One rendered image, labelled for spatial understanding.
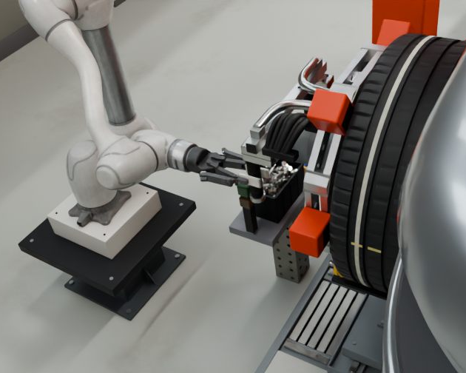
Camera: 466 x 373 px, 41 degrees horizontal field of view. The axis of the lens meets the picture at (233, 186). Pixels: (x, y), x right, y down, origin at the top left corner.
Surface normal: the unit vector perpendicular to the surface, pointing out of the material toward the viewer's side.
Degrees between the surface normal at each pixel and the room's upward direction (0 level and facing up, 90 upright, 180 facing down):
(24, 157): 0
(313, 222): 0
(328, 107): 35
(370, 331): 0
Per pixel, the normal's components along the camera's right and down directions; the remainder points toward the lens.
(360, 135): -0.44, -0.15
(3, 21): 0.83, 0.28
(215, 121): -0.14, -0.74
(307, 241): -0.51, 0.61
